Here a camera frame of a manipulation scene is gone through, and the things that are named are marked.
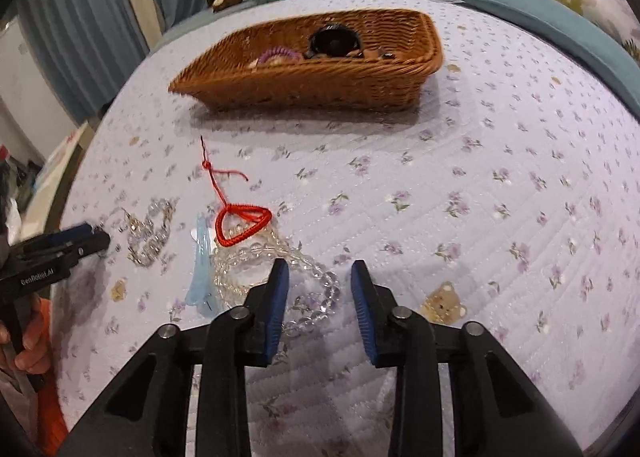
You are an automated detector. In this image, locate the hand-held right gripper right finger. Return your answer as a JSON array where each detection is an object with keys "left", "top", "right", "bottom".
[{"left": 350, "top": 260, "right": 584, "bottom": 457}]

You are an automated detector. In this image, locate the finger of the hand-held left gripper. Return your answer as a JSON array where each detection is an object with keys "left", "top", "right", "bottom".
[{"left": 9, "top": 222, "right": 111, "bottom": 263}]

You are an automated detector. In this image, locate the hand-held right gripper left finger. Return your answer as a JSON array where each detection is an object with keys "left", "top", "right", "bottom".
[{"left": 58, "top": 257, "right": 290, "bottom": 457}]

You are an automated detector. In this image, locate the clear crystal bead necklace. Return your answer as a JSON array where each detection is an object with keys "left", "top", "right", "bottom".
[{"left": 210, "top": 224, "right": 343, "bottom": 340}]

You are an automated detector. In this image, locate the red braided cord bracelet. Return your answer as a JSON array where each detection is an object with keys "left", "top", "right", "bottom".
[{"left": 200, "top": 136, "right": 273, "bottom": 249}]

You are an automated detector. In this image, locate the brown wicker basket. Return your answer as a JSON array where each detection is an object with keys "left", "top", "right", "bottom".
[{"left": 168, "top": 8, "right": 444, "bottom": 113}]

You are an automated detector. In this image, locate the person's left hand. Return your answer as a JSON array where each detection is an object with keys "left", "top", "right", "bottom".
[{"left": 0, "top": 294, "right": 51, "bottom": 378}]

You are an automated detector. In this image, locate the light blue hair clip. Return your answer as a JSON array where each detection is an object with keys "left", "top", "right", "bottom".
[{"left": 184, "top": 214, "right": 221, "bottom": 313}]

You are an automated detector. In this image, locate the floral quilted bedspread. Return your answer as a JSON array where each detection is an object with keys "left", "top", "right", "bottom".
[{"left": 47, "top": 0, "right": 640, "bottom": 457}]

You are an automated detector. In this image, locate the blue curtain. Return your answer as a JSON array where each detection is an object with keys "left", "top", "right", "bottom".
[{"left": 12, "top": 0, "right": 321, "bottom": 125}]

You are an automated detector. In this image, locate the black round hair accessory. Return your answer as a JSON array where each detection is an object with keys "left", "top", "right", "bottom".
[{"left": 306, "top": 23, "right": 362, "bottom": 59}]

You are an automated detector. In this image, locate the teal blanket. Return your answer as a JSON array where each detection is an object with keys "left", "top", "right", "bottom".
[{"left": 330, "top": 0, "right": 640, "bottom": 110}]

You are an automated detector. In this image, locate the small clear bead bracelet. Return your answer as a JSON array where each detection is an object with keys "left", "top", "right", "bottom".
[{"left": 120, "top": 197, "right": 176, "bottom": 268}]

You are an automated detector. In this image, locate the purple spiral hair tie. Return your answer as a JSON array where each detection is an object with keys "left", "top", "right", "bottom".
[{"left": 256, "top": 48, "right": 303, "bottom": 67}]

